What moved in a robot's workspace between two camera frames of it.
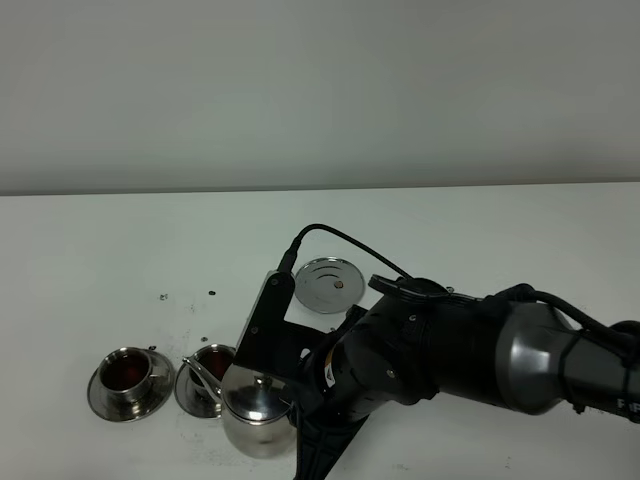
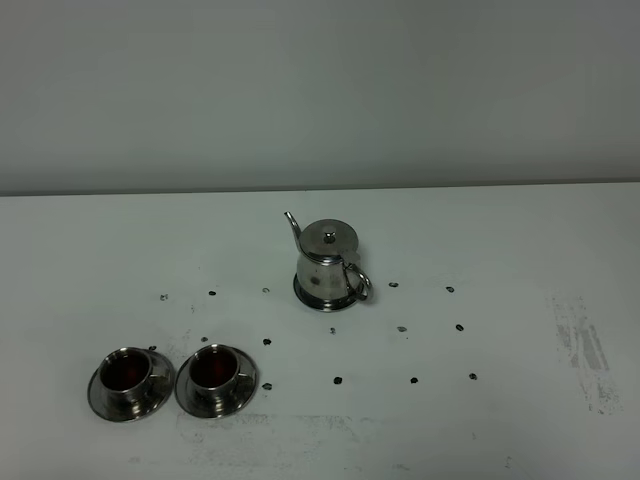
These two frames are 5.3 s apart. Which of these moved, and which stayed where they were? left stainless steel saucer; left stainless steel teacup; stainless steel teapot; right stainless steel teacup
Moved: stainless steel teapot
Stayed: left stainless steel teacup; left stainless steel saucer; right stainless steel teacup
